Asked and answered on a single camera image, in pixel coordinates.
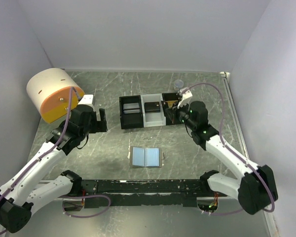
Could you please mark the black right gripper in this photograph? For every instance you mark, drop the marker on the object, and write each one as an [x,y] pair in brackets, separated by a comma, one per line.
[172,114]

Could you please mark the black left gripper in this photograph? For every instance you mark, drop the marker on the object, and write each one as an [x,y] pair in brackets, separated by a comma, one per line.
[99,125]

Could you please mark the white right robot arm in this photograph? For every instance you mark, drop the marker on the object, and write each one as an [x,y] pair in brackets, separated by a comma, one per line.
[253,185]

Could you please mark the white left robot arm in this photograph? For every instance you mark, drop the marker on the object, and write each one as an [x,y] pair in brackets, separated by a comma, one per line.
[20,198]

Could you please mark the gold cards stack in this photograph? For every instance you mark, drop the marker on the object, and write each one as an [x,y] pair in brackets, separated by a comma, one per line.
[171,103]

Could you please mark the black cards stack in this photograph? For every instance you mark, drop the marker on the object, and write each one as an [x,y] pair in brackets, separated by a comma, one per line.
[152,107]

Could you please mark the silver cards stack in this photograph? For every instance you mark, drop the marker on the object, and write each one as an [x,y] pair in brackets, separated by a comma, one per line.
[131,108]

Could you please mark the black right tray compartment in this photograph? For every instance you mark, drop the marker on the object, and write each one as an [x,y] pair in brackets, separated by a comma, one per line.
[170,98]

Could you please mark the black tray compartment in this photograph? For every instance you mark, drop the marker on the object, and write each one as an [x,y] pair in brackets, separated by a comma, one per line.
[130,121]
[170,98]

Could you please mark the white middle tray compartment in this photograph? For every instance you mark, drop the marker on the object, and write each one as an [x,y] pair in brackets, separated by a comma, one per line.
[153,114]

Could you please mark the black left tray compartment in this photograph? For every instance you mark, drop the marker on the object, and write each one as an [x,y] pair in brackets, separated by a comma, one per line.
[130,121]

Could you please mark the small clear plastic cup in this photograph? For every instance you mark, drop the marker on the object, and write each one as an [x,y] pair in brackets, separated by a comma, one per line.
[178,84]

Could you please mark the white orange yellow drawer cabinet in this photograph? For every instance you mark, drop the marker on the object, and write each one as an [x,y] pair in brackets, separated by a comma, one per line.
[49,91]

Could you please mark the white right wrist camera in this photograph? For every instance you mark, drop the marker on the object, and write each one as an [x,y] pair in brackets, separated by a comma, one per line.
[185,96]

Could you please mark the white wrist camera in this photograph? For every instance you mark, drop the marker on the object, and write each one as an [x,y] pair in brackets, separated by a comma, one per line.
[185,96]
[87,99]

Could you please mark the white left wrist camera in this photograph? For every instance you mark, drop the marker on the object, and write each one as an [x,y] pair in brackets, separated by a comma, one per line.
[87,99]

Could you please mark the aluminium frame rail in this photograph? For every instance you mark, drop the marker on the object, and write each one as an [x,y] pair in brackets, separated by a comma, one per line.
[232,121]

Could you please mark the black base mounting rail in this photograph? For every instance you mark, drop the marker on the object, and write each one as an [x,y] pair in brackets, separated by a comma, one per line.
[184,192]

